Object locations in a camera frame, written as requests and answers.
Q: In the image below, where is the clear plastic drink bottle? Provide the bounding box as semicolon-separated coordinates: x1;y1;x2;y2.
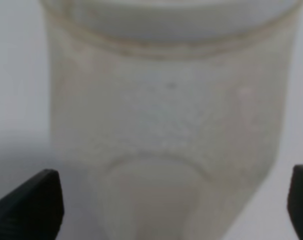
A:
41;0;303;240

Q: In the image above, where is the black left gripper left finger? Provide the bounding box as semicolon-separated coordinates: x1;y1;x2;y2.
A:
0;169;65;240

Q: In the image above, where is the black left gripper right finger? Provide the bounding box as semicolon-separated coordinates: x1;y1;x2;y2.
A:
287;164;303;240

